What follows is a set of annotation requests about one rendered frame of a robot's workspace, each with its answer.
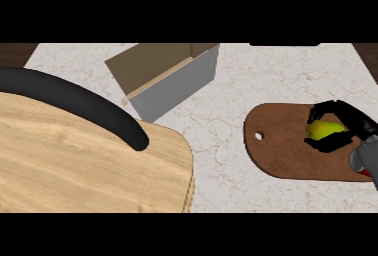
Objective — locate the yellow-green pear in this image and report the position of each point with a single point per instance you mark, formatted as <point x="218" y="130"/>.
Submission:
<point x="322" y="130"/>

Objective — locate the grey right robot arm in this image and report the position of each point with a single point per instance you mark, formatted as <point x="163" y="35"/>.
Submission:
<point x="365" y="158"/>

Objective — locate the black curved band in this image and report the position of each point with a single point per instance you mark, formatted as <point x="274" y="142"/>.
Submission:
<point x="93" y="101"/>

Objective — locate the open cardboard box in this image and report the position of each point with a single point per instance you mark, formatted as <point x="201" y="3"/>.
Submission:
<point x="167" y="78"/>

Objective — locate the brown wooden cutting board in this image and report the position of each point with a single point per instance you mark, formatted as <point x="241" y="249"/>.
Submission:
<point x="281" y="146"/>

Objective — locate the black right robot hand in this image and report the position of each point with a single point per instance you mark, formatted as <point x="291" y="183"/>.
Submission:
<point x="362" y="124"/>

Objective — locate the pale wooden board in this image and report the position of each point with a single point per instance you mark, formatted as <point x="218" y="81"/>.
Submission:
<point x="74" y="166"/>

